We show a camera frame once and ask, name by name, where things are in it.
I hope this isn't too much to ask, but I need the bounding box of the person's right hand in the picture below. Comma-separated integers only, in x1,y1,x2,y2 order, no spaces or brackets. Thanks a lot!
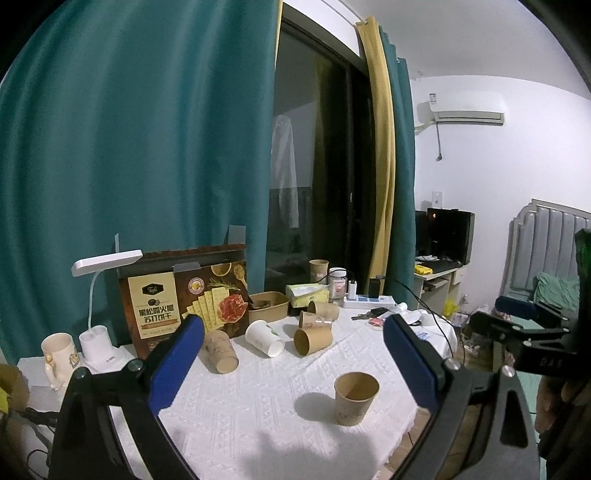
537,375,583,428

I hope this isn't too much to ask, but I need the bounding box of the yellow curtain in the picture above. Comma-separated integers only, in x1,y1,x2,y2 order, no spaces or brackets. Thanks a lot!
355,16,398,297

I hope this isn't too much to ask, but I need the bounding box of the grey padded headboard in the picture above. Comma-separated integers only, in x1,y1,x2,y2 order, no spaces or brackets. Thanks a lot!
507,198,591,325

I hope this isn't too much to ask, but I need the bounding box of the wide teal curtain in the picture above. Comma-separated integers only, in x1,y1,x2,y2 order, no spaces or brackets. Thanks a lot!
0,0,284,366

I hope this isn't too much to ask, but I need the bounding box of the white paper cup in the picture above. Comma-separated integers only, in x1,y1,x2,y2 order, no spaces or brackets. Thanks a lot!
245,319,285,358

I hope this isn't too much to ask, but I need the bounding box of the narrow teal curtain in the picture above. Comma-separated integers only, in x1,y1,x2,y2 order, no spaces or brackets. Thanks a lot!
379,25,417,297

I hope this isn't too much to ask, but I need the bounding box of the green tissue box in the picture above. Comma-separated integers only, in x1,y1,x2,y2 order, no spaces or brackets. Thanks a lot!
285,283,330,308

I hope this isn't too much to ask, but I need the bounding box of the black computer monitor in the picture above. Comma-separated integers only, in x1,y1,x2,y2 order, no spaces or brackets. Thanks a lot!
414,207,476,265

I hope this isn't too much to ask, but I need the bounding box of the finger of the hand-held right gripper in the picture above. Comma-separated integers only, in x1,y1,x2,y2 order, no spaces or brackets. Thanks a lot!
468,311,525,354
495,296,574,329

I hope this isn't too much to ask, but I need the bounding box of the white air conditioner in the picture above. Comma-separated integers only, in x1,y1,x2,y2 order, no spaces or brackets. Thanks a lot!
417,91,507,127

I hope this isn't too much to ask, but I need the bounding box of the brown cracker box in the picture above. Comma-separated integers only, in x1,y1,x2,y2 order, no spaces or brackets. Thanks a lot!
117,244,250,361

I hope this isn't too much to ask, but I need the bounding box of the white power strip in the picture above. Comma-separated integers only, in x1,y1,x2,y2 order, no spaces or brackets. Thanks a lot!
344,295,396,309

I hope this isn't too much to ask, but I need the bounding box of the green cloth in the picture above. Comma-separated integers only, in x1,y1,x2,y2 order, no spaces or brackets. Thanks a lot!
534,271,581,311

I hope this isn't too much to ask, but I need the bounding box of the dark glass sliding door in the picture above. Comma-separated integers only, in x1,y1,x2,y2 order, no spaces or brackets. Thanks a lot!
265,4,384,297

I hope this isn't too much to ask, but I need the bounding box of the clear glass jar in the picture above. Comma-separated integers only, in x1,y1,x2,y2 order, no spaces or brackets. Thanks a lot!
328,267,348,304

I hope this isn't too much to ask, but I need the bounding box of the white textured tablecloth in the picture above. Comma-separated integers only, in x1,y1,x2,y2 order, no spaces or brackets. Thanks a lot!
106,302,459,480

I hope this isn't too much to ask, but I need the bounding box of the white desk lamp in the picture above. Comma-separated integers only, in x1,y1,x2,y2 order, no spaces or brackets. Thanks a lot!
71,249,144,371

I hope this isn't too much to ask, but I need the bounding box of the white computer desk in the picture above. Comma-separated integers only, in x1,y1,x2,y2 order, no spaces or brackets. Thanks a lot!
413,257,467,319

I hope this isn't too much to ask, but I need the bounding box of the brown paper bowl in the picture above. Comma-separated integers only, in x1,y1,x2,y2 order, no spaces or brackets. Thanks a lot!
248,291,291,324

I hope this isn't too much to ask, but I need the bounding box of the white ceramic mug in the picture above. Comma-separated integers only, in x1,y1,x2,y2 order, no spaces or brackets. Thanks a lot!
41,333,82,392

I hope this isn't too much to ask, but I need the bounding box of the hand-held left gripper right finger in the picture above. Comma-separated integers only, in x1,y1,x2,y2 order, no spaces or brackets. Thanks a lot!
383,313,542,480

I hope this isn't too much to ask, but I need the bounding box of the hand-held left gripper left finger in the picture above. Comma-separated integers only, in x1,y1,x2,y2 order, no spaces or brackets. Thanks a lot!
48,315,206,480

